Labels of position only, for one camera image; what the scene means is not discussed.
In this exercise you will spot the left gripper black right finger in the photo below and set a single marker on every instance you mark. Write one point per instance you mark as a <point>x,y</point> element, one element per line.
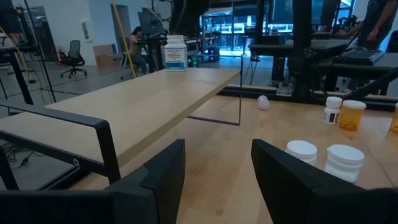
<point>311,202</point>

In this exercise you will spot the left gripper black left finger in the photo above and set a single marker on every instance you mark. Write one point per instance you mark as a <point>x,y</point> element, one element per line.
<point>93,205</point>

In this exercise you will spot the white bottle blue label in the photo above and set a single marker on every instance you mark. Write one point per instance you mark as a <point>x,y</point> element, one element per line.
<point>301,149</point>
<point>175,53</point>
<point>344,161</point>

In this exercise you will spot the small white bottle black label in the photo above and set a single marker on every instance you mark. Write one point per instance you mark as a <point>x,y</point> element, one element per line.
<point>332,110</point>

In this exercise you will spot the orange pill bottle white cap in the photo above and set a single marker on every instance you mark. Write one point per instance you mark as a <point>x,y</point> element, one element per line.
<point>351,116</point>
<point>395,119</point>

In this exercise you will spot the small clear plastic bottle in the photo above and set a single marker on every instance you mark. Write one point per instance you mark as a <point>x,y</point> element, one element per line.
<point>263,102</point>

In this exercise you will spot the wooden shelf black metal legs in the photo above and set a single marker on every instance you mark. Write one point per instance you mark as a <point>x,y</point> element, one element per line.
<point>124,102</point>

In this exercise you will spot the dark computer monitor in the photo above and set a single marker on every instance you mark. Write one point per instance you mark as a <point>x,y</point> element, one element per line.
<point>149,21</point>

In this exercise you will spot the person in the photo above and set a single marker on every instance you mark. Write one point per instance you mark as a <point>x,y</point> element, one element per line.
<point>377,18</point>
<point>136,46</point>

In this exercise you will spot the brown cardboard box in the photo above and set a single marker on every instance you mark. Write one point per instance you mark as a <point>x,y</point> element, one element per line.
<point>107,59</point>

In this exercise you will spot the black office chair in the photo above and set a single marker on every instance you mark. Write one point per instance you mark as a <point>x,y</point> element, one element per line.
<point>74,51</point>

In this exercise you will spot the black keyboard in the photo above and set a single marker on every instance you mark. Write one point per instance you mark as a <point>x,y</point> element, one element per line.
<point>357,56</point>

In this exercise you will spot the black desk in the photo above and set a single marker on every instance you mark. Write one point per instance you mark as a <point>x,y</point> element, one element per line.
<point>390,60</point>

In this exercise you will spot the black metal rig frame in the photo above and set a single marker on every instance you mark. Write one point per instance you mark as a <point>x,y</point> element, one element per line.
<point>242,91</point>

